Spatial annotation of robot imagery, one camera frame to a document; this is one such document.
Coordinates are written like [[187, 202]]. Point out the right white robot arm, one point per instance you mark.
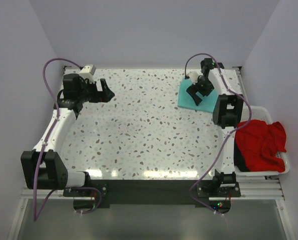
[[226, 116]]

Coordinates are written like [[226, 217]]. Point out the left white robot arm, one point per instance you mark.
[[42, 166]]

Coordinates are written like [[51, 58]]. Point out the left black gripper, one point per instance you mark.
[[104, 96]]

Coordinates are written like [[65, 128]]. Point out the aluminium rail frame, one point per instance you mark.
[[250, 189]]

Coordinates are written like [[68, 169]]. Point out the teal t shirt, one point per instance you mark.
[[186, 101]]

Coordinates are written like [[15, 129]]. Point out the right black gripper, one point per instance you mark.
[[194, 88]]

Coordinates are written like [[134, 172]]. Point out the red t shirt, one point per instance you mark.
[[259, 143]]

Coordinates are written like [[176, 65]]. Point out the white plastic laundry basket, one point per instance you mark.
[[260, 113]]

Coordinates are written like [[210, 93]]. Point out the black t shirt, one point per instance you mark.
[[239, 160]]

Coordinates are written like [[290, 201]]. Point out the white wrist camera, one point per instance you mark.
[[194, 76], [87, 72]]

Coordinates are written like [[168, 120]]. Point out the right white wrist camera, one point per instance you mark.
[[194, 76]]

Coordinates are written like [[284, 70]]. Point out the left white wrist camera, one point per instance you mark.
[[87, 72]]

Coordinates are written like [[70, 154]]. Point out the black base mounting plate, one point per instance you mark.
[[105, 193]]

